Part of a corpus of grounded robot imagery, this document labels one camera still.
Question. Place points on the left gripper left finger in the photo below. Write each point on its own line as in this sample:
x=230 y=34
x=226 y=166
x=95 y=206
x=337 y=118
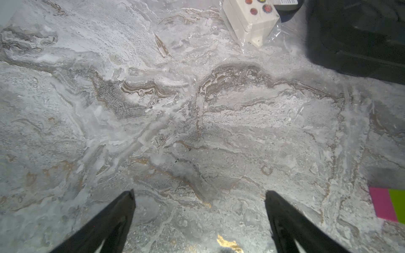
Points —
x=108 y=230

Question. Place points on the black plastic tool case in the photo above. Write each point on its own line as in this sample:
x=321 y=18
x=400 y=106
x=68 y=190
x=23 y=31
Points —
x=358 y=38

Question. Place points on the white remote control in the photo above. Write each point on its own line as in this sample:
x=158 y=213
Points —
x=253 y=24

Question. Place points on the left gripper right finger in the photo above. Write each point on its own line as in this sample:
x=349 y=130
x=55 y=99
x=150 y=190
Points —
x=289 y=227

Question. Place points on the lime lego brick upturned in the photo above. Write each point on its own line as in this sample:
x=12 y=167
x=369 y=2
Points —
x=398 y=201

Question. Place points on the pink lego brick upturned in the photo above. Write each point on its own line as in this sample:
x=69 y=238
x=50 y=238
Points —
x=382 y=204

